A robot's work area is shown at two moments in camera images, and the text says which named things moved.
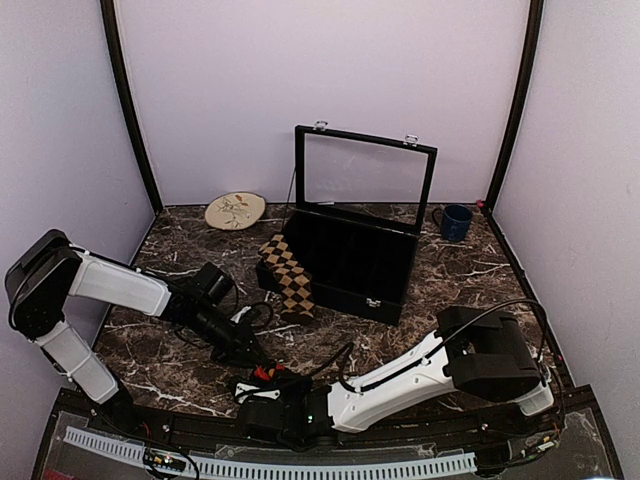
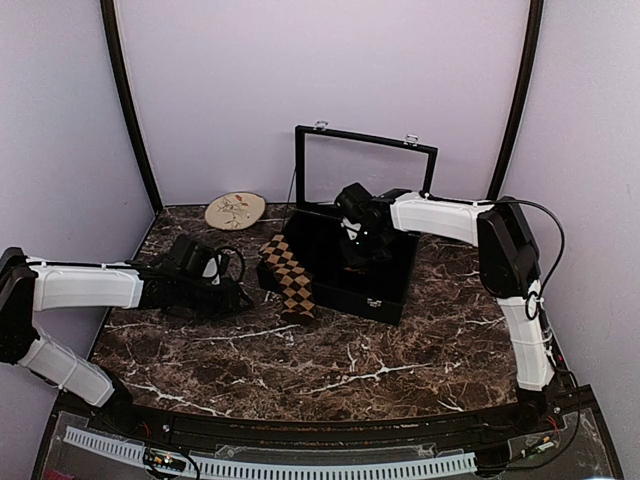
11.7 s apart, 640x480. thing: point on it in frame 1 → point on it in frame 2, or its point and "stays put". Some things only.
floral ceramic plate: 235,210 stays put
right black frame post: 517,103 stays put
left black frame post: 119,55 stays put
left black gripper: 238,350 → 229,303
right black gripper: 301,385 → 353,259
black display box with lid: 361,204 stays put
